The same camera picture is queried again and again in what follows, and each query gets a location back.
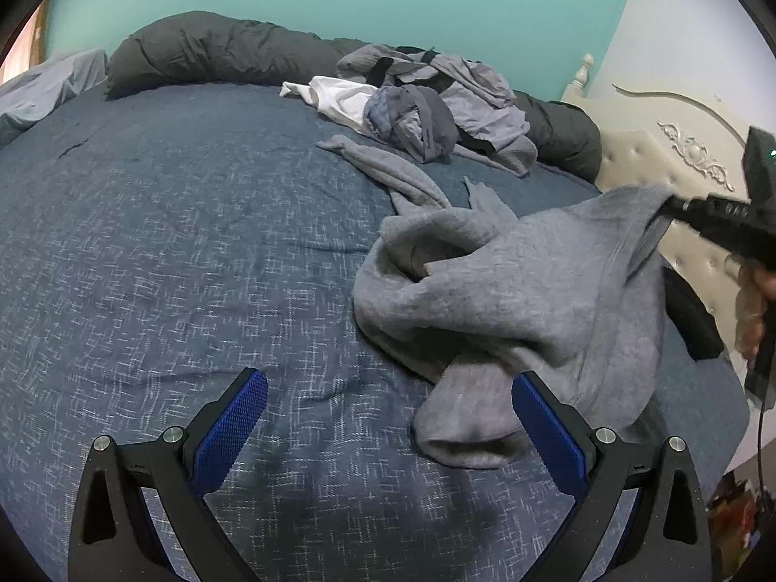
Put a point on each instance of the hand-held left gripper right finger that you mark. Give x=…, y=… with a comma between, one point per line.
x=545, y=430

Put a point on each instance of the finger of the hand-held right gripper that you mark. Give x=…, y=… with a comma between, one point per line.
x=682, y=207

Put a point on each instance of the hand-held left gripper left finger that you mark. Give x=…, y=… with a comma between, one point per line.
x=233, y=430

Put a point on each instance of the grey sweater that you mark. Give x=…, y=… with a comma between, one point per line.
x=515, y=297

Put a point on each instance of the person's right hand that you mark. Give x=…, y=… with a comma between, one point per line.
x=750, y=315

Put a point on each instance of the cream tufted headboard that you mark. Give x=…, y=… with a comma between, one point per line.
x=642, y=151

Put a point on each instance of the black cloth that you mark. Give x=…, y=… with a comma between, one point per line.
x=697, y=321

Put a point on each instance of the blue patterned bed blanket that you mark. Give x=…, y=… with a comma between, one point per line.
x=151, y=254

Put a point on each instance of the colourful floor clutter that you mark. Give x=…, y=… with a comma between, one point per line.
x=733, y=509

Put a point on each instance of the light grey black-trimmed jacket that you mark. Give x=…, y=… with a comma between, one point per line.
x=479, y=82

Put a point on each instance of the grey shorts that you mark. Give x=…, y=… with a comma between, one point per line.
x=418, y=112

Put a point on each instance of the white garment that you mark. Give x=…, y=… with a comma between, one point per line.
x=336, y=94

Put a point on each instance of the dark grey rolled duvet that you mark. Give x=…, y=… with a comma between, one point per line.
x=194, y=48

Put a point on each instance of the pale window curtain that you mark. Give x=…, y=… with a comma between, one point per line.
x=21, y=51

